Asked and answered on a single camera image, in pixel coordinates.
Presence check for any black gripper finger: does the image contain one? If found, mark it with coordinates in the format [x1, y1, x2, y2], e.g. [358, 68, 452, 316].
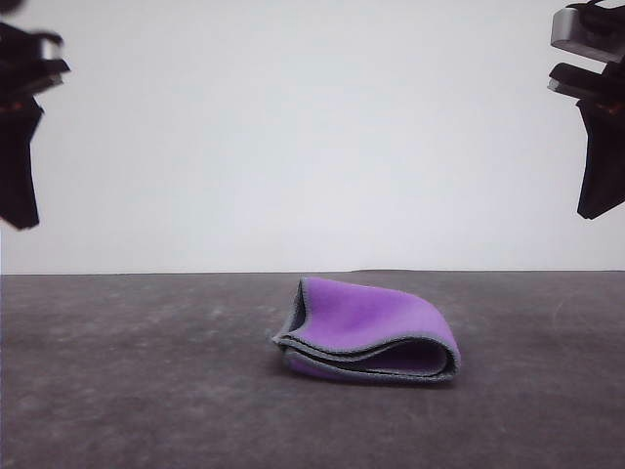
[575, 100, 625, 221]
[0, 96, 46, 232]

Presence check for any purple towel with grey hem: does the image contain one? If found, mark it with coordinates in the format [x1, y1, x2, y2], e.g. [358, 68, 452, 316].
[265, 276, 462, 385]

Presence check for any grey table cloth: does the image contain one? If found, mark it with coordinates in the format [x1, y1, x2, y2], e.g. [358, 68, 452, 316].
[0, 269, 625, 469]

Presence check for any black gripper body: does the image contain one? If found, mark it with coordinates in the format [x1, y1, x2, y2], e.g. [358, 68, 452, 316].
[546, 58, 625, 112]
[0, 58, 72, 107]

